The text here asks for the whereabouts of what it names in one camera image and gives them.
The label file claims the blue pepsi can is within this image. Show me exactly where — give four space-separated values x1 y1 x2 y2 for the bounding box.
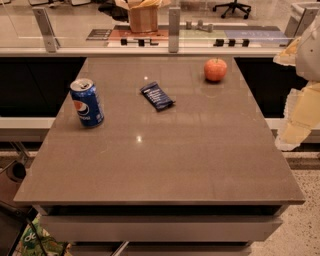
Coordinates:
70 78 104 128

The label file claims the grey metal post right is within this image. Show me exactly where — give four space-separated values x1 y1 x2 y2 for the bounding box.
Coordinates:
284 2 320 38

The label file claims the grey metal post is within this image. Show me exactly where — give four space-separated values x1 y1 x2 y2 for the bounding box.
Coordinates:
168 7 180 53
32 7 60 53
284 2 320 38

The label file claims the red apple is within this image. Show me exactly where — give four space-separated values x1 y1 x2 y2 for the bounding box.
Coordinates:
204 58 227 82

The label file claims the cardboard box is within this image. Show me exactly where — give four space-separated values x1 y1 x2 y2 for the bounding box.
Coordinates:
115 0 171 33

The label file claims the dark blue snack bar wrapper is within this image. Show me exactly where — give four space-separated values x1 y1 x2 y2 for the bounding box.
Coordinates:
140 82 174 112

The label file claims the black office chair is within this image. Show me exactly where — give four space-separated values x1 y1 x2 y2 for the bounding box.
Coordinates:
212 0 251 19

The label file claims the grey metal post middle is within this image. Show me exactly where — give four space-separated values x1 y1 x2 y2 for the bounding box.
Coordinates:
168 7 180 53

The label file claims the grey table drawer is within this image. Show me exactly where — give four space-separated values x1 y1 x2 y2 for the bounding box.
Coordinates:
41 216 282 242

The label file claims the black round bin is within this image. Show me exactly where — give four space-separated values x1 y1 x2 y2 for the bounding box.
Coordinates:
6 162 26 183

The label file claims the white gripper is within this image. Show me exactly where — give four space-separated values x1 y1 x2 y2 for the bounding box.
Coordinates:
273 14 320 151

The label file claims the grey metal post left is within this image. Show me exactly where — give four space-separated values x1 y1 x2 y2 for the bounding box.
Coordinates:
32 7 60 53

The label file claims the green patterned bag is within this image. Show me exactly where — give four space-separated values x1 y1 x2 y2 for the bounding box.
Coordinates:
12 216 73 256

